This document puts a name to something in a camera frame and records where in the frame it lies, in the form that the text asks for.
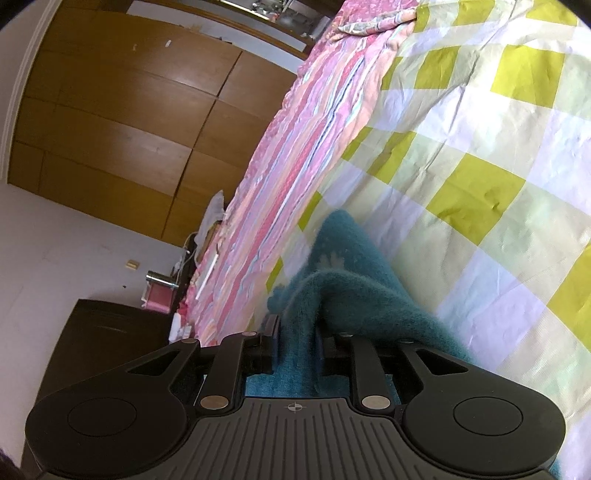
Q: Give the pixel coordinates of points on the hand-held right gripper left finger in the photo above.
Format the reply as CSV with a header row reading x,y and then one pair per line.
x,y
265,350

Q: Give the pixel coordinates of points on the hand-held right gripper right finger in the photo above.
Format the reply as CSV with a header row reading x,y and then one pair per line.
x,y
367,369

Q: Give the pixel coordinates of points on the teal knitted sweater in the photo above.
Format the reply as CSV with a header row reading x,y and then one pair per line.
x,y
351,295

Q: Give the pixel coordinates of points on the white stick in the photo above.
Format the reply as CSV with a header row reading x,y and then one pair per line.
x,y
206,279

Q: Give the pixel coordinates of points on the dark nightstand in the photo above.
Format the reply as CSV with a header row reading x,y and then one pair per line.
x,y
185,279

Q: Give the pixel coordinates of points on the pink box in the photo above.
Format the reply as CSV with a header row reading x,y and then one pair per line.
x,y
159,297

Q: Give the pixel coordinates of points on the metal cup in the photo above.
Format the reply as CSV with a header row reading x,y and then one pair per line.
x,y
161,278

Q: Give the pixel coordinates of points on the white cloth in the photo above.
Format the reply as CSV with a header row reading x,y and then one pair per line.
x,y
212,214

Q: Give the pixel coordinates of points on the dark wooden headboard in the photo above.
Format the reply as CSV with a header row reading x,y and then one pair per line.
x,y
101,332

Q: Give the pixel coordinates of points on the pink striped blanket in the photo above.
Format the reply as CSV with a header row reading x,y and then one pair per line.
x,y
286,184

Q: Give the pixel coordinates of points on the yellow white checkered bed sheet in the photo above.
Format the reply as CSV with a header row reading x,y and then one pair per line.
x,y
485,184

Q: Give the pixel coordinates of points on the wooden wardrobe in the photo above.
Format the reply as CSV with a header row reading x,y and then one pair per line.
x,y
115,115

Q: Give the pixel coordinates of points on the pink floral quilt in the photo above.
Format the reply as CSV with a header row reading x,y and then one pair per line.
x,y
369,18

